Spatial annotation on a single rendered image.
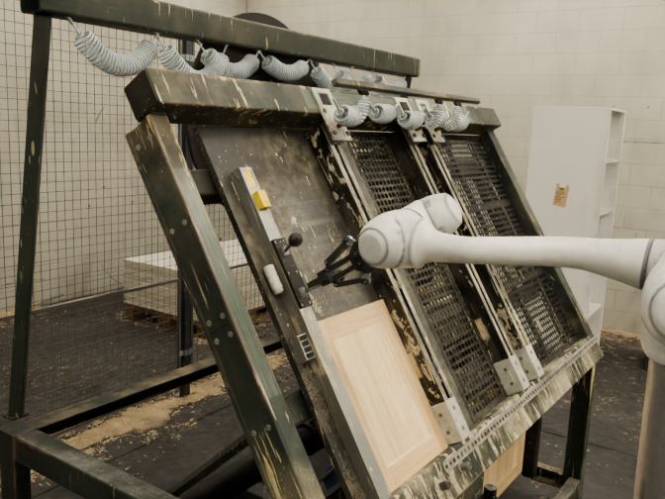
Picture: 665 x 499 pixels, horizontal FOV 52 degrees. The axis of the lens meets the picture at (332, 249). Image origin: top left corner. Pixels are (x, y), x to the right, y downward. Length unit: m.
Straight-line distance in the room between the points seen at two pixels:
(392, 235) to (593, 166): 4.36
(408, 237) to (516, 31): 6.07
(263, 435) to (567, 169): 4.36
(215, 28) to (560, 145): 3.65
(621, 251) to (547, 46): 5.90
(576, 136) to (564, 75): 1.59
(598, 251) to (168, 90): 1.06
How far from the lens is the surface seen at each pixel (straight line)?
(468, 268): 2.61
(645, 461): 1.36
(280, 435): 1.62
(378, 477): 1.86
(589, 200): 5.65
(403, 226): 1.37
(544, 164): 5.72
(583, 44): 7.15
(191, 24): 2.49
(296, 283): 1.83
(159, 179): 1.75
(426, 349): 2.18
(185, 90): 1.82
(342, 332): 1.95
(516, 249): 1.39
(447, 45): 7.60
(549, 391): 2.87
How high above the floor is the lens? 1.83
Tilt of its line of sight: 10 degrees down
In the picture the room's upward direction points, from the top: 3 degrees clockwise
